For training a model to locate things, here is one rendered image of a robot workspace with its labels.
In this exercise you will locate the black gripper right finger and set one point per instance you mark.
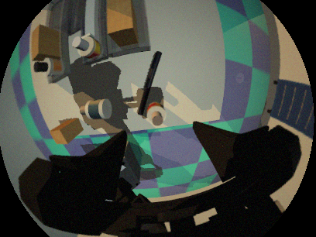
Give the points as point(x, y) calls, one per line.
point(226, 149)

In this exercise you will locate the black slender rod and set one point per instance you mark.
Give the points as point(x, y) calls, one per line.
point(149, 82)

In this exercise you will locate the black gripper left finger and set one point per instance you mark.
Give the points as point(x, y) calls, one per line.
point(101, 167)

